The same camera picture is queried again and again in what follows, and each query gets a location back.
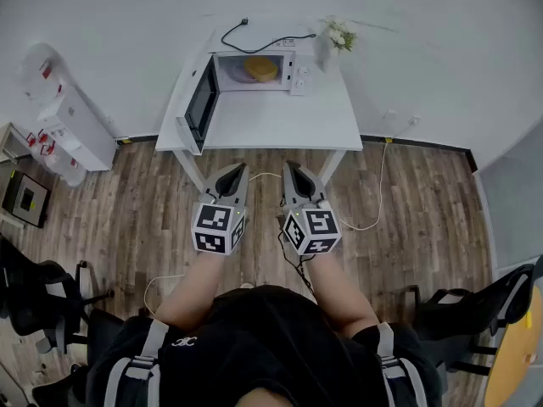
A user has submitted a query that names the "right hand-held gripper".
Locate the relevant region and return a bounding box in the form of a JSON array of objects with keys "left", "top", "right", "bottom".
[{"left": 280, "top": 160, "right": 343, "bottom": 256}]

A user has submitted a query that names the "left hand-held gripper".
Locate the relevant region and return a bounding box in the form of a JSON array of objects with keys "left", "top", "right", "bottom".
[{"left": 191, "top": 162, "right": 250, "bottom": 256}]

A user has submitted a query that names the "white microwave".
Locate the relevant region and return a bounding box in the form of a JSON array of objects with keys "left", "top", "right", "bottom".
[{"left": 176, "top": 50, "right": 317, "bottom": 156}]

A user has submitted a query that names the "person's left forearm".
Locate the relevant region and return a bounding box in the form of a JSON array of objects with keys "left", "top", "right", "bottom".
[{"left": 153, "top": 250, "right": 226, "bottom": 334}]

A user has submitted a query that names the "person's right forearm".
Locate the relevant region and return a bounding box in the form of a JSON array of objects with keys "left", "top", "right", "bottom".
[{"left": 303, "top": 252, "right": 381, "bottom": 338}]

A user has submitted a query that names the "white table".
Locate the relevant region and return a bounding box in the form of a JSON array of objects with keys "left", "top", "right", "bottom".
[{"left": 154, "top": 14, "right": 365, "bottom": 194}]

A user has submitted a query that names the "glass turntable plate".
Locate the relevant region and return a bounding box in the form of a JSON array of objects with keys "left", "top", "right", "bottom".
[{"left": 227, "top": 63, "right": 282, "bottom": 86}]

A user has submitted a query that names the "clear glass vase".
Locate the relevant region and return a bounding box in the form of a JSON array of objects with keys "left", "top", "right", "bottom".
[{"left": 312, "top": 31, "right": 336, "bottom": 74}]

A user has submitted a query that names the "white flower bouquet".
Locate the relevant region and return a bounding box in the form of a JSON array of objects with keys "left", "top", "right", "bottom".
[{"left": 322, "top": 16, "right": 358, "bottom": 54}]

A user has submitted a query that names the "person's black shirt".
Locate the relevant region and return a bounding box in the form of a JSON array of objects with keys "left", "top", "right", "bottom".
[{"left": 87, "top": 285, "right": 442, "bottom": 407}]

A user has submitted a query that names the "clear plastic bag red label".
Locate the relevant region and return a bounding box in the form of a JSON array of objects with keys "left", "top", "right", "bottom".
[
  {"left": 20, "top": 42, "right": 71, "bottom": 101},
  {"left": 25, "top": 127, "right": 86, "bottom": 188}
]

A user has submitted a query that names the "black box device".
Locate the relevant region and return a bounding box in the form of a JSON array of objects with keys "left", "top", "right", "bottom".
[{"left": 2, "top": 170, "right": 53, "bottom": 229}]

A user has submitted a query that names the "person's leg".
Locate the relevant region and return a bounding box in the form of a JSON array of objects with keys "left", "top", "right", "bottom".
[{"left": 240, "top": 387, "right": 294, "bottom": 407}]

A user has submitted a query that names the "black office chair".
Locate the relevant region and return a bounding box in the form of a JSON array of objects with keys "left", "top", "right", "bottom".
[
  {"left": 0, "top": 235, "right": 115, "bottom": 355},
  {"left": 406, "top": 263, "right": 543, "bottom": 376}
]

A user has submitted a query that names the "beige cabinet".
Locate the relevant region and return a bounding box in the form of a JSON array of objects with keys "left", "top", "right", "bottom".
[{"left": 0, "top": 123, "right": 31, "bottom": 164}]

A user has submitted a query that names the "yellow round table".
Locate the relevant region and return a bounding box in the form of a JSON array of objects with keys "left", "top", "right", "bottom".
[{"left": 483, "top": 307, "right": 543, "bottom": 407}]

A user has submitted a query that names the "white cable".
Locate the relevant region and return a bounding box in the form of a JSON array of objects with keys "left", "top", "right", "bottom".
[
  {"left": 248, "top": 119, "right": 421, "bottom": 231},
  {"left": 143, "top": 273, "right": 187, "bottom": 313}
]

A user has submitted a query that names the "thin black cable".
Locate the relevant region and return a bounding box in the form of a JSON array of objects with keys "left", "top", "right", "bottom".
[{"left": 277, "top": 197, "right": 317, "bottom": 296}]

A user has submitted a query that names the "black power cable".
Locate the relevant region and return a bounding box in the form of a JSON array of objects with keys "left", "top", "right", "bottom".
[{"left": 220, "top": 17, "right": 317, "bottom": 54}]

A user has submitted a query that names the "gray harness strap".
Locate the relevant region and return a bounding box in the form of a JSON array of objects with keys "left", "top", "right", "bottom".
[
  {"left": 104, "top": 318, "right": 171, "bottom": 407},
  {"left": 376, "top": 322, "right": 428, "bottom": 407}
]

